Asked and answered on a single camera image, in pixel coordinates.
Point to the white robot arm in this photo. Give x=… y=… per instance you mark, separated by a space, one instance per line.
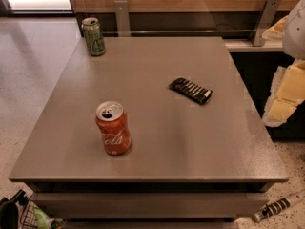
x=293 y=40

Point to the left metal bracket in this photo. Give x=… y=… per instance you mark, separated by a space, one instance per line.
x=122 y=18

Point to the metal bracket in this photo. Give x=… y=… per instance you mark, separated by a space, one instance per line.
x=264 y=21
x=122 y=18

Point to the black rxbar chocolate bar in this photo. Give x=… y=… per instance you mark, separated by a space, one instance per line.
x=189 y=89

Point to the red cola can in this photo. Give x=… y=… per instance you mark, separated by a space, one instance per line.
x=111 y=119

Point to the green soda can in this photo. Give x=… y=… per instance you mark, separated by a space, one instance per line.
x=93 y=36

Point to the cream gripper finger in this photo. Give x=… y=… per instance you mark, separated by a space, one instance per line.
x=275 y=32
x=287 y=93

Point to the green snack bag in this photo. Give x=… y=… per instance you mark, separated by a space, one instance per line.
x=43 y=221

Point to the black object bottom left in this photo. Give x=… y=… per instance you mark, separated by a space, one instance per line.
x=9 y=214

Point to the black white striped tube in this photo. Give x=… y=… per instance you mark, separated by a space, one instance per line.
x=268 y=210

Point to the grey table drawer front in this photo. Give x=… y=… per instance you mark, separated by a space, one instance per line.
x=149 y=205

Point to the right metal bracket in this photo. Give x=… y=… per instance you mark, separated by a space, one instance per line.
x=264 y=21

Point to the black wire basket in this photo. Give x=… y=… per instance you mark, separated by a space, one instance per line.
x=27 y=219

